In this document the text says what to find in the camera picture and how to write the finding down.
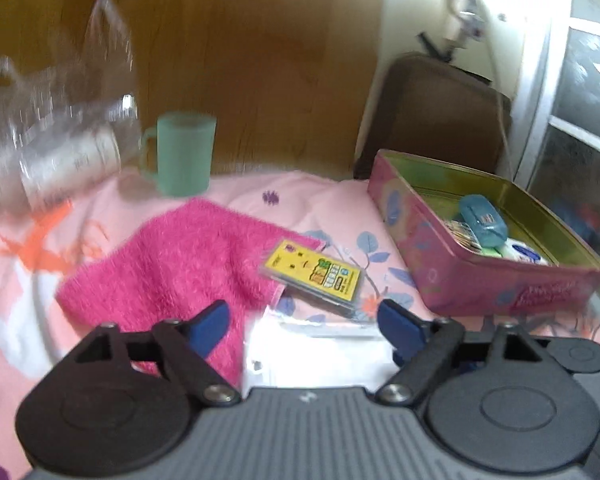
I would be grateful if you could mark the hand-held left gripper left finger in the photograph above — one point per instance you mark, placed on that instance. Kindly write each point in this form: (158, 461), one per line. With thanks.
(207, 325)

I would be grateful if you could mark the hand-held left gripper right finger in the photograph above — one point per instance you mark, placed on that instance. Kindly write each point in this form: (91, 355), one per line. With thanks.
(400, 330)

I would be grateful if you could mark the pink towel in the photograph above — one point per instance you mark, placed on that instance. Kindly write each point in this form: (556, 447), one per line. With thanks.
(180, 260)

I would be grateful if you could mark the white packet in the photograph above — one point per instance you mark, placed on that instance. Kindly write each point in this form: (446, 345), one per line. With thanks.
(320, 355)

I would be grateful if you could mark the pink biscuit tin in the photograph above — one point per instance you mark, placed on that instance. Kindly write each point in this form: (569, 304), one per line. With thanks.
(415, 240)

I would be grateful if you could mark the tissue pack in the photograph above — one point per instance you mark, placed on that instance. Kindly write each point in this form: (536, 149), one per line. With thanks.
(522, 255)

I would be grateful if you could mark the blue plastic case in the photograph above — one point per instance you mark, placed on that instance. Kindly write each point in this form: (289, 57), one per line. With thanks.
(482, 220)

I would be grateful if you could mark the yellow card pack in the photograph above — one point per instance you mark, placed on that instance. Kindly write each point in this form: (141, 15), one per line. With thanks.
(305, 272)

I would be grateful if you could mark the green mug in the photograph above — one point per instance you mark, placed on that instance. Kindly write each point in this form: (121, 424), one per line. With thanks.
(185, 155)

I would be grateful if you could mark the pink floral bed sheet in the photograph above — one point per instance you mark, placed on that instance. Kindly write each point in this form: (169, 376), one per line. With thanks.
(30, 310)

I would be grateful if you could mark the paper cups stack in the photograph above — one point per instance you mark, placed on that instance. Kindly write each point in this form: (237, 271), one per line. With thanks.
(70, 165)

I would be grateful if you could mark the brown chair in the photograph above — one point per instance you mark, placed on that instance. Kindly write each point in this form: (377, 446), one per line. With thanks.
(430, 110)

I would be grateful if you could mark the wooden headboard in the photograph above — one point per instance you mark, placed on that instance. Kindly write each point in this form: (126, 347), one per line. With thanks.
(255, 60)

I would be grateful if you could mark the clear plastic bag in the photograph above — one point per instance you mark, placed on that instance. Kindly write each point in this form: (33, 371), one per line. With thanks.
(55, 100)

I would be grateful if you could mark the white charger plug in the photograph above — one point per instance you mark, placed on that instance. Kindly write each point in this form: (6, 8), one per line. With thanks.
(452, 25)

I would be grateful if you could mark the white window frame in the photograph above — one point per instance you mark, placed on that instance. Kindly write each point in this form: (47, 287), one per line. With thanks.
(535, 85)

